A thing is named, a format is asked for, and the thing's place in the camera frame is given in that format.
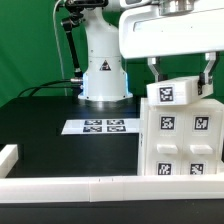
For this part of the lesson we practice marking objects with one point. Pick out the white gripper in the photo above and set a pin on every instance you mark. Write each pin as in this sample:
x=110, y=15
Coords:
x=144, y=33

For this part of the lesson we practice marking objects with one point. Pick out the white small tagged box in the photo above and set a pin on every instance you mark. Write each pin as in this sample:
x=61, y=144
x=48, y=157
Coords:
x=177, y=91

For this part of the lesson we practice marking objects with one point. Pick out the white cabinet door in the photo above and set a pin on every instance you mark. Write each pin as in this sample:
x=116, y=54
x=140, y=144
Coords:
x=201, y=143
x=164, y=142

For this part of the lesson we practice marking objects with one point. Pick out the white cabinet body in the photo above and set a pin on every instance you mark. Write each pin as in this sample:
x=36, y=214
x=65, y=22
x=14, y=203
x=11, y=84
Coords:
x=144, y=126

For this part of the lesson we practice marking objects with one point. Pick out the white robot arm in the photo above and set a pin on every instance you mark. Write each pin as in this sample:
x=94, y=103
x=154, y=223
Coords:
x=104, y=79

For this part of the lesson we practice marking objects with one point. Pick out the white flat tag base plate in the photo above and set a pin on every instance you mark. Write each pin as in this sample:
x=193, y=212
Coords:
x=101, y=126

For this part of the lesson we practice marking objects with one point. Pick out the white U-shaped fence wall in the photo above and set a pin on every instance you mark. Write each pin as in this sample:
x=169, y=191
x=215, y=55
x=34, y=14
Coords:
x=98, y=189

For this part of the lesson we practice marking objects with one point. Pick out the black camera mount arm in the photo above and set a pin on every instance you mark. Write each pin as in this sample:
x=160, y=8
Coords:
x=76, y=15

